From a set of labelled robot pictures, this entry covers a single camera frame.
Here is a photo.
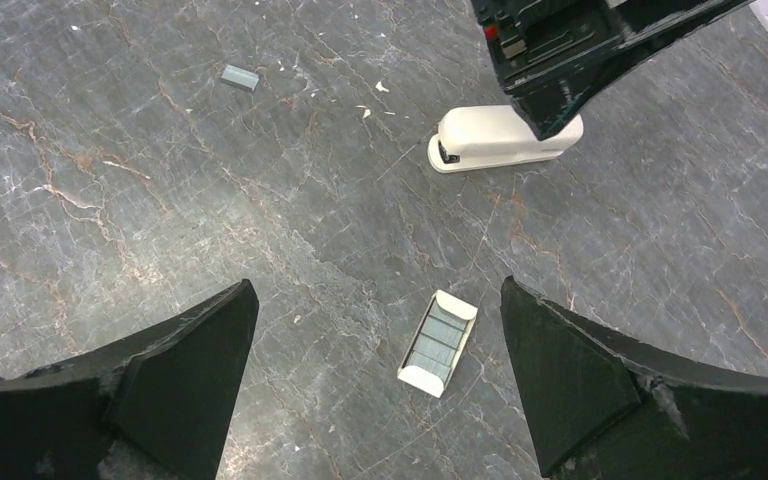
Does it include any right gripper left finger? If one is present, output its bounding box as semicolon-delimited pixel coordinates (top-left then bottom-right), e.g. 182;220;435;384
0;280;259;479

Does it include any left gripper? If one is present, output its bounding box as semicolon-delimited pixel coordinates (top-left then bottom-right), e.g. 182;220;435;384
472;0;744;140

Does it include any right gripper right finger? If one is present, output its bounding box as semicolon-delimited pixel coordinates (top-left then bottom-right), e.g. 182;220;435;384
500;277;768;479

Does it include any white stapler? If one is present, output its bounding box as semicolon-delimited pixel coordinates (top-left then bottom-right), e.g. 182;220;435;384
427;105;584;173

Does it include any white staple box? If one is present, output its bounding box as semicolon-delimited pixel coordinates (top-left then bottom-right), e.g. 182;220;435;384
397;290;478;398

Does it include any staple strip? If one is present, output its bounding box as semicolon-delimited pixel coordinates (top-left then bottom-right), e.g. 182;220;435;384
220;65;260;92

